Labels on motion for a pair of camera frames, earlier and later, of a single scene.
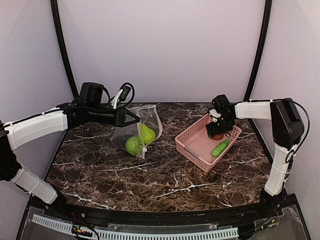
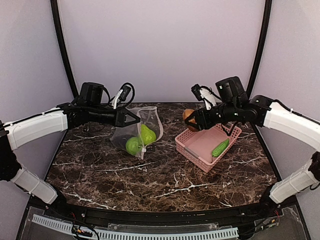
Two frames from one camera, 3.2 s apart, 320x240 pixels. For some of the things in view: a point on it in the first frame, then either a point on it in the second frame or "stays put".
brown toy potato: (218, 137) → (186, 113)
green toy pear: (147, 135) stays put
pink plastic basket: (197, 146) stays put
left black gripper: (118, 118) stays put
